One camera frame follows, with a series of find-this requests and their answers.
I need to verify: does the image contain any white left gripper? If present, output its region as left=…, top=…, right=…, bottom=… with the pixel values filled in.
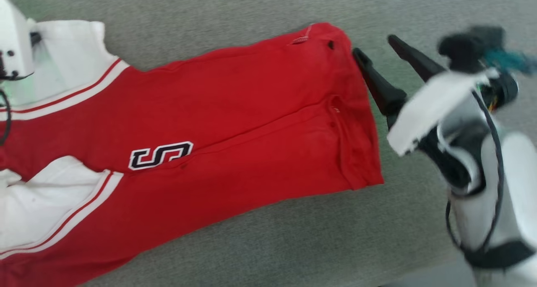
left=0, top=0, right=37, bottom=83

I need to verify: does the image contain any red white basketball jersey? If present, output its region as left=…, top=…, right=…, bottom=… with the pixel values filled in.
left=0, top=21, right=385, bottom=287

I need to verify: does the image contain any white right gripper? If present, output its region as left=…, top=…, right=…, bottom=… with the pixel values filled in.
left=352, top=34, right=500, bottom=189

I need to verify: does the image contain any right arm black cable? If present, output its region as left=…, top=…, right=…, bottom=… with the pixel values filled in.
left=445, top=47, right=537, bottom=255

